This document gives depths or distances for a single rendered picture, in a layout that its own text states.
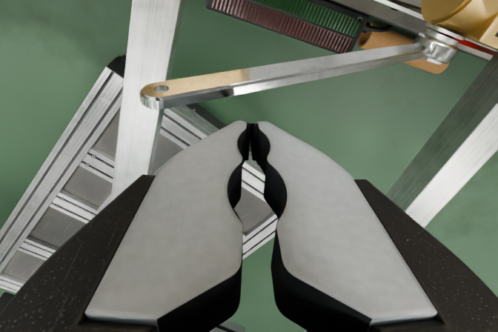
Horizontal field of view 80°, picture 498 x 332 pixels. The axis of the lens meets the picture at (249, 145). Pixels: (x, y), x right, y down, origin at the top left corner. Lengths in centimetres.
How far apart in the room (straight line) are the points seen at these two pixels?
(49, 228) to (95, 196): 28
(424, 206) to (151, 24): 26
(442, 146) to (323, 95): 92
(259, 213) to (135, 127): 98
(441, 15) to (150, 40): 19
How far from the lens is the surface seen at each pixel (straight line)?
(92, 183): 121
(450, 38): 23
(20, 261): 171
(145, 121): 26
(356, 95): 122
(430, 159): 29
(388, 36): 110
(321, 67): 16
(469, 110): 28
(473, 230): 204
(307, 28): 35
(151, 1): 23
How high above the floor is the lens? 104
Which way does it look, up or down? 56 degrees down
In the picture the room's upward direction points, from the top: 177 degrees clockwise
